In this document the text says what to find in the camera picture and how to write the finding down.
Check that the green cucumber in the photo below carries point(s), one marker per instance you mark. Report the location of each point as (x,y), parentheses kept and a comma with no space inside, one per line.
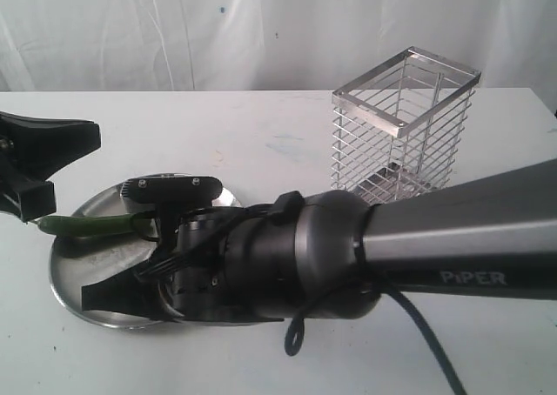
(86,227)

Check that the wire metal basket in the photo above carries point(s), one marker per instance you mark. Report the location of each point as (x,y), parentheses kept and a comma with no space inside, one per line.
(397,128)

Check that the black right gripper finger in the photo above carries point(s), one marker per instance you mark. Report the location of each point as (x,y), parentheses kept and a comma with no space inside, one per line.
(127,292)

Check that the round steel plate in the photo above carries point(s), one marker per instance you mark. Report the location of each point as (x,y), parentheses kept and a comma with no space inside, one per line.
(75,262)

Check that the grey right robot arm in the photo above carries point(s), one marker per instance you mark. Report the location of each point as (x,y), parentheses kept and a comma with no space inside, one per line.
(332,255)

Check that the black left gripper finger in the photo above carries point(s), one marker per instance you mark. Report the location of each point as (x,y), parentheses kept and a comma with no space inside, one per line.
(28,200)
(40,147)

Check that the white backdrop curtain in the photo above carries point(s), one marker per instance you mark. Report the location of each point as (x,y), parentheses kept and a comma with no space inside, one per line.
(264,44)

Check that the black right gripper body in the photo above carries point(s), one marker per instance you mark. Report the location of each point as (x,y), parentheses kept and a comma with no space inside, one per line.
(189,283)

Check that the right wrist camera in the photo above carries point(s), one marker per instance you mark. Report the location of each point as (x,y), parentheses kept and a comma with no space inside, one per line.
(146,196)

